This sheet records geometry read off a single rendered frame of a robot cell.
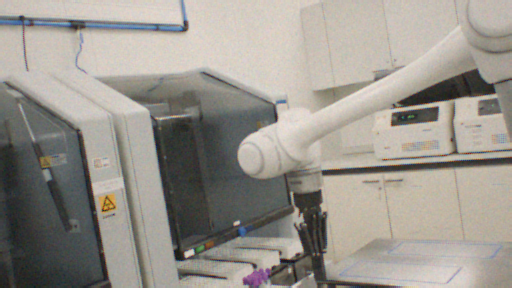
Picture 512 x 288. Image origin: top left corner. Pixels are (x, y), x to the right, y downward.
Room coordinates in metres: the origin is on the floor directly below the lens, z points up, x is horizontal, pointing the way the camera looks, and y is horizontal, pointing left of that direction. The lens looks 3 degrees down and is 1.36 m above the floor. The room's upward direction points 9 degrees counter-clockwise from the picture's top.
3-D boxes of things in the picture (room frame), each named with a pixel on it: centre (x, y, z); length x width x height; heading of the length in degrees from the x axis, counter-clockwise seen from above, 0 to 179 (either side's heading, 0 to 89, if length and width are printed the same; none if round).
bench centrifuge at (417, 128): (3.71, -1.29, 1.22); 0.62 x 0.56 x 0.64; 138
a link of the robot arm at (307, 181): (1.29, -0.13, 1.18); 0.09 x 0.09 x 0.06
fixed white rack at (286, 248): (2.00, 0.00, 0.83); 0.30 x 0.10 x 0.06; 50
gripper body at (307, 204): (1.29, -0.13, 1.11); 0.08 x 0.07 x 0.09; 140
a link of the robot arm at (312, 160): (1.28, -0.12, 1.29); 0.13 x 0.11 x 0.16; 146
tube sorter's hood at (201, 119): (1.91, 0.26, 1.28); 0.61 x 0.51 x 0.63; 140
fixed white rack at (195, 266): (1.77, 0.20, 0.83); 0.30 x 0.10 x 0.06; 50
